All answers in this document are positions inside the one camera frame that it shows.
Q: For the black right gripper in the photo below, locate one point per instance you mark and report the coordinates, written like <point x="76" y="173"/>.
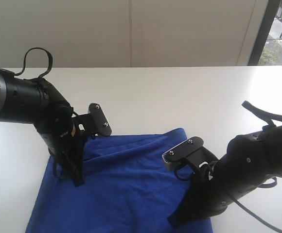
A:
<point x="212" y="189"/>

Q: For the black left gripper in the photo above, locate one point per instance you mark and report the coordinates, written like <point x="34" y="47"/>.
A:
<point x="65" y="144"/>

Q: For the blue microfibre towel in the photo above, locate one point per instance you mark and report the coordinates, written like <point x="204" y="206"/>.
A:
<point x="127" y="190"/>

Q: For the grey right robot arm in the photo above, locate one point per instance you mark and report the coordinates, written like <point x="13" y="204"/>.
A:
<point x="263" y="147"/>

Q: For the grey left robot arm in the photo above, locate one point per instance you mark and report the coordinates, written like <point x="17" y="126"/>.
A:
<point x="38" y="102"/>

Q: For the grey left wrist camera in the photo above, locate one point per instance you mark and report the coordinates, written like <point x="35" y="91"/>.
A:
<point x="94" y="122"/>

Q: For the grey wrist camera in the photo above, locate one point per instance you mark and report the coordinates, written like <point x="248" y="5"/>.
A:
<point x="190" y="152"/>
<point x="94" y="122"/>

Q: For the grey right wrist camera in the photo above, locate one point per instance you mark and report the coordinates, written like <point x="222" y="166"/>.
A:
<point x="190" y="152"/>

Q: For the dark window frame post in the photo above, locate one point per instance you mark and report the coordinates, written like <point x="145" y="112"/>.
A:
<point x="263" y="32"/>

